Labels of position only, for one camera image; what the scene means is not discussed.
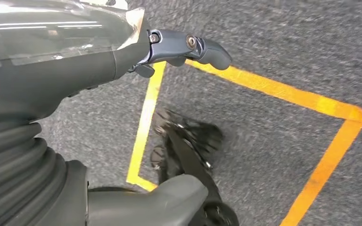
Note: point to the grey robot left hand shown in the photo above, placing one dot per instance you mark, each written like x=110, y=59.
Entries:
x=59, y=62

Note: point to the black robot foot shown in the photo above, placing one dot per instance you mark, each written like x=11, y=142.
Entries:
x=187, y=149

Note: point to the grey robot leg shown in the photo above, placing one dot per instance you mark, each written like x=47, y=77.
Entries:
x=149, y=206

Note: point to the yellow floor tape square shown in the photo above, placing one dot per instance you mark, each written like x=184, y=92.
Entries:
x=293, y=93

